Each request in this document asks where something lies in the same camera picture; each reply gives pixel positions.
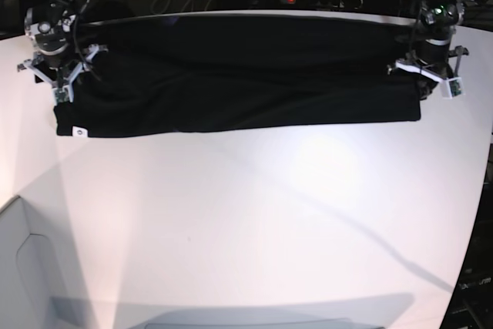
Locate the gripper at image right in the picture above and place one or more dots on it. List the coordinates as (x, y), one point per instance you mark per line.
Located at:
(431, 62)

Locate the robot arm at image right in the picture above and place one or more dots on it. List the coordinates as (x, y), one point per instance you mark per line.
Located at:
(434, 19)

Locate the white box at left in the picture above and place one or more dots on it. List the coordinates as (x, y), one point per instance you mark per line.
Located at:
(41, 277)

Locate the wrist camera at image right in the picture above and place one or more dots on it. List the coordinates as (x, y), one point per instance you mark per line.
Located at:
(452, 88)

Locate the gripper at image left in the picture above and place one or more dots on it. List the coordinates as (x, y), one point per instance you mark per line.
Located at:
(58, 72)

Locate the wrist camera at image left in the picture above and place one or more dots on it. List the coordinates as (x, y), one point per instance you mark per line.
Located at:
(63, 94)

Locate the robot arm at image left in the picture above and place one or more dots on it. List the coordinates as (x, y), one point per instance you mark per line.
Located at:
(52, 27)

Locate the black power strip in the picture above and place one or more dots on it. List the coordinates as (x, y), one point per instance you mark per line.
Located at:
(331, 5)

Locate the black T-shirt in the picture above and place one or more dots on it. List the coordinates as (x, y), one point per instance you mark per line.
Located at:
(215, 73)

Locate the wrist camera at image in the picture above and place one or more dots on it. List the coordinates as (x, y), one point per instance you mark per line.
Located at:
(452, 88)
(63, 94)

